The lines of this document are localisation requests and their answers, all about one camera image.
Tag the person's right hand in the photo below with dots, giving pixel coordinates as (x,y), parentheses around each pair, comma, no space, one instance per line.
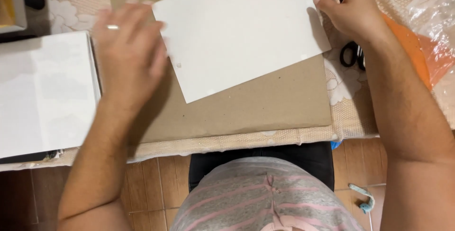
(352,10)

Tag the person's left hand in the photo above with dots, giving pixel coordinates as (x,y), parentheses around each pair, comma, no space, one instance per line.
(129,56)

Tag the orange plastic sheet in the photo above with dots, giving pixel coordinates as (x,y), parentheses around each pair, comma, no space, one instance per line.
(412,49)

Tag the clear plastic bag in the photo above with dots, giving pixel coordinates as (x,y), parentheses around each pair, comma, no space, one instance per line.
(435,10)

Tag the white paper pad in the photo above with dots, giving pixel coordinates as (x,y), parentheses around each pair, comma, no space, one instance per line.
(46,95)

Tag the beige lace tablecloth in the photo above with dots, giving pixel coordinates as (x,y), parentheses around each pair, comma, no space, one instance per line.
(350,110)

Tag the white paper sheet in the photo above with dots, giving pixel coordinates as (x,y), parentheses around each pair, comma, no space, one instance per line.
(234,35)

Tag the grey-framed tray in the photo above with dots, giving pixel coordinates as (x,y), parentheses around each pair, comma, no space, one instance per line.
(12,7)

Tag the blue plastic scrap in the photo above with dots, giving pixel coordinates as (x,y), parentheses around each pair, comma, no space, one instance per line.
(335,145)

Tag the brown cardboard sheet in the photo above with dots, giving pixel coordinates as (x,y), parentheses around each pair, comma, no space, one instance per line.
(256,106)

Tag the black trousers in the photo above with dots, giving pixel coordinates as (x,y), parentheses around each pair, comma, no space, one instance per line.
(312,160)

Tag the light blue cloth strip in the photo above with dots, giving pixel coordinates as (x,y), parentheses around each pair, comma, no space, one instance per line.
(366,200)

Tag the grey pink striped shirt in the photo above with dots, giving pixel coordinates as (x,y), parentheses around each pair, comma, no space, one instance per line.
(263,199)

